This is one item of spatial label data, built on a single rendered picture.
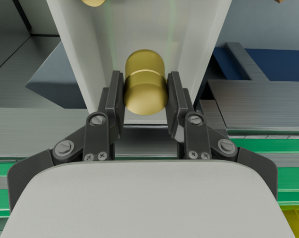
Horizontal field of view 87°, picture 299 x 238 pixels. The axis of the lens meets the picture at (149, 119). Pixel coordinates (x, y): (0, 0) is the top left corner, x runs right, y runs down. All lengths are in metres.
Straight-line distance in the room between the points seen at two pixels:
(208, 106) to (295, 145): 0.15
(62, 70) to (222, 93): 0.47
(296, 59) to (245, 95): 0.28
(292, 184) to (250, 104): 0.13
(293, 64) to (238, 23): 0.18
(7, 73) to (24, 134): 0.68
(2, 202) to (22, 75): 0.73
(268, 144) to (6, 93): 0.94
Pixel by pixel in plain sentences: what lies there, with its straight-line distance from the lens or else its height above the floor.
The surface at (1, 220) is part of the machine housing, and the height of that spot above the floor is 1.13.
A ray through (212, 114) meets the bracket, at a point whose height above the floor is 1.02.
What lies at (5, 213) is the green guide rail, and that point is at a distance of 0.47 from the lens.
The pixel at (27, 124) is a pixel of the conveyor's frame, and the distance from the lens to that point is 0.44.
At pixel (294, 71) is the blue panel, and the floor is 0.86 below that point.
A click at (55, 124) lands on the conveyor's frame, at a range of 0.41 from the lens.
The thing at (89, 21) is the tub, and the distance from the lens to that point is 0.27.
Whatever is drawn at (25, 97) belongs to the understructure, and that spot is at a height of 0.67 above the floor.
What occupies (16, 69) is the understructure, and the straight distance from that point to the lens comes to 1.08.
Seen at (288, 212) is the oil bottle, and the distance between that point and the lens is 0.42.
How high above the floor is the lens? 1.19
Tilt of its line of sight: 39 degrees down
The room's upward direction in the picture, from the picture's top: 178 degrees clockwise
